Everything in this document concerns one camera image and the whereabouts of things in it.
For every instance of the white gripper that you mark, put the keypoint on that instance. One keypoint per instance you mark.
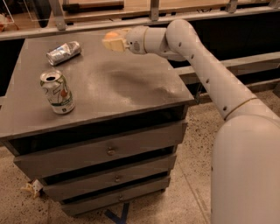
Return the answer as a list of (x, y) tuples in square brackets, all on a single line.
[(136, 40)]

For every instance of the orange fruit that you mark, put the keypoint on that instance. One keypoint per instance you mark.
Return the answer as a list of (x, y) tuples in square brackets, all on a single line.
[(111, 35)]

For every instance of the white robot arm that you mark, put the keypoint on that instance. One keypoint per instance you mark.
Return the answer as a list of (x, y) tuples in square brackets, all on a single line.
[(245, 179)]

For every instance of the crushed silver redbull can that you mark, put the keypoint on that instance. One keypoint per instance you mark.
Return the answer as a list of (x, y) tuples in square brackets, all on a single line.
[(63, 53)]

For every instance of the upright green white soda can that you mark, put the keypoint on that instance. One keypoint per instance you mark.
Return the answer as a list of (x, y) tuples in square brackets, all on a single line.
[(57, 92)]

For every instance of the grey drawer cabinet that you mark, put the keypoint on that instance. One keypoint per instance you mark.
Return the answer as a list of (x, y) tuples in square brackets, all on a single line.
[(115, 94)]

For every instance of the top grey drawer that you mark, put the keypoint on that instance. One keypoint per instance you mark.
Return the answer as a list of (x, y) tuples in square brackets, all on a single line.
[(48, 163)]

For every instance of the grey drawer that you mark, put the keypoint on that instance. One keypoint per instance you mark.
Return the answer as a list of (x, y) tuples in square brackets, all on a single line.
[(115, 197), (120, 175), (48, 163)]

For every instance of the middle grey drawer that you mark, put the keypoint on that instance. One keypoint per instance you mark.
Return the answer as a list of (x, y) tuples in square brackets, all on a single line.
[(120, 175)]

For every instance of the small debris by cabinet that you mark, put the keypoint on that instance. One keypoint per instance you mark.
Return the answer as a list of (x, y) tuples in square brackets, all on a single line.
[(34, 187)]

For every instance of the bottom grey drawer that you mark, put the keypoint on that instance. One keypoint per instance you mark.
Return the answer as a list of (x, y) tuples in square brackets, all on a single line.
[(115, 197)]

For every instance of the blue tape cross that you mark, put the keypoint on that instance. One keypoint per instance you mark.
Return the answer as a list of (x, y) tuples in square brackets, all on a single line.
[(119, 219)]

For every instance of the grey metal railing frame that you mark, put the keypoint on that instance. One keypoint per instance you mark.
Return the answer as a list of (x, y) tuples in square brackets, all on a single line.
[(244, 34)]

